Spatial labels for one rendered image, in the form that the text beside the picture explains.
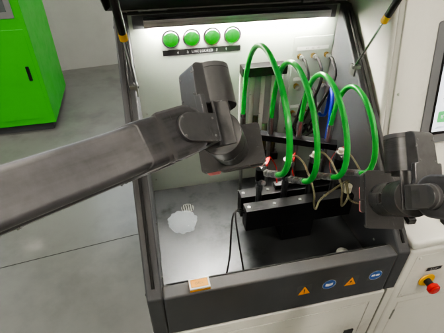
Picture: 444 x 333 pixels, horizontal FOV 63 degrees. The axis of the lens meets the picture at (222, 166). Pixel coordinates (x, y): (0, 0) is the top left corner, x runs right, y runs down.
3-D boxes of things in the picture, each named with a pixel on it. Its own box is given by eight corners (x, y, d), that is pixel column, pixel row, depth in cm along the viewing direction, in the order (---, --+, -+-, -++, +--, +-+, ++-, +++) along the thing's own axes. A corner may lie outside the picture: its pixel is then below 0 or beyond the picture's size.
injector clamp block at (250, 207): (244, 246, 112) (246, 211, 103) (236, 223, 120) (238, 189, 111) (344, 229, 118) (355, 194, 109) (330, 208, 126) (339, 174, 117)
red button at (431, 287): (424, 298, 104) (430, 287, 101) (415, 286, 108) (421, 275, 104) (439, 295, 105) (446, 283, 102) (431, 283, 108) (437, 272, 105)
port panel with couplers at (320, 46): (287, 129, 126) (298, 40, 107) (283, 125, 129) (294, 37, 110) (321, 125, 128) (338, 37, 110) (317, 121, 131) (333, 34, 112)
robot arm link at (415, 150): (437, 209, 45) (485, 209, 48) (430, 119, 46) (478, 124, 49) (369, 209, 56) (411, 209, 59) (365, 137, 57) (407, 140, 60)
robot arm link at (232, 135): (201, 158, 45) (245, 147, 45) (190, 106, 46) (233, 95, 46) (211, 165, 52) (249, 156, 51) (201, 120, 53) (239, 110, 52)
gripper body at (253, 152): (198, 136, 60) (187, 125, 52) (259, 124, 58) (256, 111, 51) (204, 174, 59) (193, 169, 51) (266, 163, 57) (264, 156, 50)
